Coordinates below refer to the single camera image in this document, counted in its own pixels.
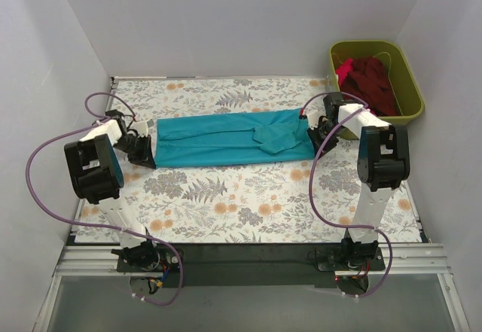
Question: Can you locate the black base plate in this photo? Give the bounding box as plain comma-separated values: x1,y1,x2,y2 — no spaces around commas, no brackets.
111,242,386,288

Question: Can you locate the floral table mat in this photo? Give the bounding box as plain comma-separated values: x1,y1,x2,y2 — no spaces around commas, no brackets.
75,78,423,245

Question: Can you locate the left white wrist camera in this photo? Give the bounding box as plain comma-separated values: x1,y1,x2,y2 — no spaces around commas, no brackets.
130,120,154,137

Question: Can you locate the dark red garment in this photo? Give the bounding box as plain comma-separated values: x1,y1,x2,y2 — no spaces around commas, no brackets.
339,56,398,117

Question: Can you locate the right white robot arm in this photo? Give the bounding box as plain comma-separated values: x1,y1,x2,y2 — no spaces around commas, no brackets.
299,92,410,270

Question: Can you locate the teal t shirt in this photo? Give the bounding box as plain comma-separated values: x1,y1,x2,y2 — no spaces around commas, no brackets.
154,109,314,168

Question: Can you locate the aluminium frame rail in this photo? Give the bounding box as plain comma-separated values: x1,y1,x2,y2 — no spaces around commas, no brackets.
55,243,452,276

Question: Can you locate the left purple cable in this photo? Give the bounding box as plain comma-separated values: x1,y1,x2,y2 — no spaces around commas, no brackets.
25,93,186,306

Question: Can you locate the green plastic bin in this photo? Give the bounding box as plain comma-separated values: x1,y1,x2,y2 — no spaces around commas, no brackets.
328,40,424,125

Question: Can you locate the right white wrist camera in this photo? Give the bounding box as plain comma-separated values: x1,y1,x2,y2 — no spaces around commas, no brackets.
299,109,322,129

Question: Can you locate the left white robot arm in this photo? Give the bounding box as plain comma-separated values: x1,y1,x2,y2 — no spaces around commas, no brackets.
64,110,156,248

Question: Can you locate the pink garment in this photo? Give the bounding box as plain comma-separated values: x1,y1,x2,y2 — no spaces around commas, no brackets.
335,58,353,87

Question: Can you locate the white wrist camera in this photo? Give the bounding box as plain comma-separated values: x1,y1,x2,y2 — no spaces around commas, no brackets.
299,109,322,129
130,120,154,137

